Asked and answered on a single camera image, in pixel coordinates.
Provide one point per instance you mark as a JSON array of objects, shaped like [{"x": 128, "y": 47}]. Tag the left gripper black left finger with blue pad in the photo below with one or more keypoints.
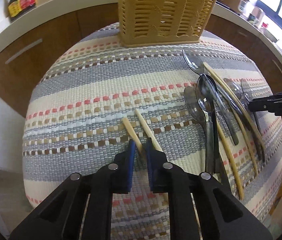
[{"x": 81, "y": 206}]

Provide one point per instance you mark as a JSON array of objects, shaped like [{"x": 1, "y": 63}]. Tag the clear plastic spoon top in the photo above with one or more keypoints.
[{"x": 196, "y": 65}]

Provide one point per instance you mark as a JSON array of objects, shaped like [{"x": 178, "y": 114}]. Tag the long bamboo chopstick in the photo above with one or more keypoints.
[{"x": 222, "y": 83}]

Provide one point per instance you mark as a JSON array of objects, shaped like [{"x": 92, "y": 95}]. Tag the striped woven table mat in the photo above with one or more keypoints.
[{"x": 74, "y": 124}]

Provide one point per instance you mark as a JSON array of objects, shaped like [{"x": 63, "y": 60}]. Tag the yellow plastic utensil basket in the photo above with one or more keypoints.
[{"x": 154, "y": 22}]

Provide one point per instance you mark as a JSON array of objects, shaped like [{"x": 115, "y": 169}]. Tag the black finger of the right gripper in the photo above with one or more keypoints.
[{"x": 272, "y": 104}]

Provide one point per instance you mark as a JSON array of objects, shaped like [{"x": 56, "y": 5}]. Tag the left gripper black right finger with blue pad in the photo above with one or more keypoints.
[{"x": 200, "y": 207}]

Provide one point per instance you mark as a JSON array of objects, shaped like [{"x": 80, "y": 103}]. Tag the white kitchen counter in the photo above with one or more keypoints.
[{"x": 9, "y": 32}]

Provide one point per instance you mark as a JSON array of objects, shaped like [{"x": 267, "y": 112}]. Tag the clear grey spoon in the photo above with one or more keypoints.
[{"x": 193, "y": 107}]

